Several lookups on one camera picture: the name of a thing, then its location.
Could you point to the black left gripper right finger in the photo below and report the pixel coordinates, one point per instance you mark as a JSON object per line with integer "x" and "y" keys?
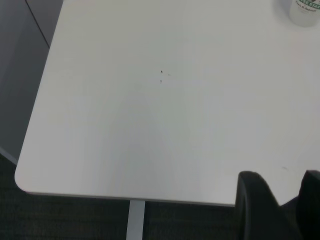
{"x": 311, "y": 205}

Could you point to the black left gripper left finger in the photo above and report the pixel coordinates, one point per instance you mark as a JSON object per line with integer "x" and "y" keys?
{"x": 255, "y": 207}

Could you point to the white paper coffee cup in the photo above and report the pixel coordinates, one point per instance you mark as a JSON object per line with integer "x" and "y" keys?
{"x": 305, "y": 15}

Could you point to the white table leg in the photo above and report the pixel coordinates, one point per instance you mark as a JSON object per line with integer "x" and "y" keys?
{"x": 136, "y": 220}

